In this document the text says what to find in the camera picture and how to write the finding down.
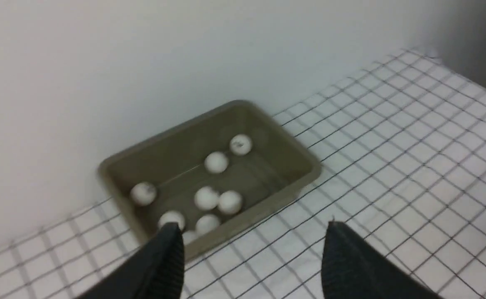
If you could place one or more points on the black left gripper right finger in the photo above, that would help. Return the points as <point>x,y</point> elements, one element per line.
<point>352,269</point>

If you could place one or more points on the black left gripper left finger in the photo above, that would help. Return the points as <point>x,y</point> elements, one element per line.
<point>155,271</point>

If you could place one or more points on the white ping-pong ball with logo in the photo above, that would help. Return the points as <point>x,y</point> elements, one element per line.
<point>143,194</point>

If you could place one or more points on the white ping-pong ball plain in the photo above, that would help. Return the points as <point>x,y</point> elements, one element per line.
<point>230,202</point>

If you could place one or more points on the olive green plastic bin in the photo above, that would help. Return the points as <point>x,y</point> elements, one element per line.
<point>269,177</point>

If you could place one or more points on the white black-grid tablecloth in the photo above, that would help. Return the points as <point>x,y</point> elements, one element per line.
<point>403,148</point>

